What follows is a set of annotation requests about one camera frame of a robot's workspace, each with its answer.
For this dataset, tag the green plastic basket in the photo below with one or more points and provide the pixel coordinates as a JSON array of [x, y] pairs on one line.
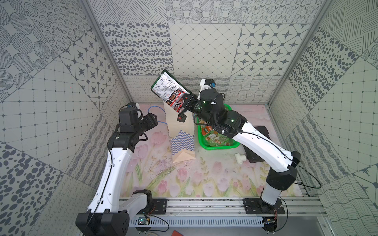
[[209, 139]]

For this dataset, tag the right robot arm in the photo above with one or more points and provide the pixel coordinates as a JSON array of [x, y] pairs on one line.
[[209, 107]]

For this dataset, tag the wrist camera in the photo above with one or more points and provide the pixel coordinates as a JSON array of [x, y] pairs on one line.
[[134, 107], [207, 84]]

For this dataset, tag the red black condiment packet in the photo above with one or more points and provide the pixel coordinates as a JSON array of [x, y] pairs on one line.
[[167, 88]]

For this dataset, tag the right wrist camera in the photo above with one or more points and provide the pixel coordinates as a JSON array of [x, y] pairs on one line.
[[207, 84]]

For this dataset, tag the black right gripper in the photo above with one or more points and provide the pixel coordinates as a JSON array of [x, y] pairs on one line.
[[188, 103]]

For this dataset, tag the blue checkered paper bag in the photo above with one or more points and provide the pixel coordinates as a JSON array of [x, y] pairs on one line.
[[181, 135]]

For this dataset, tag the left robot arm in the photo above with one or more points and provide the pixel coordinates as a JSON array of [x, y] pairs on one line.
[[105, 216]]

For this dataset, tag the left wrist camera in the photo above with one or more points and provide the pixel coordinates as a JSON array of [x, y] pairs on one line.
[[134, 107]]

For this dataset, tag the white pipe elbow fitting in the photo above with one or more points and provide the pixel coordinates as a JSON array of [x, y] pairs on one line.
[[240, 158]]

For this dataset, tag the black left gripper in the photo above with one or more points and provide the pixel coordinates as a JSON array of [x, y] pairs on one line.
[[149, 121]]

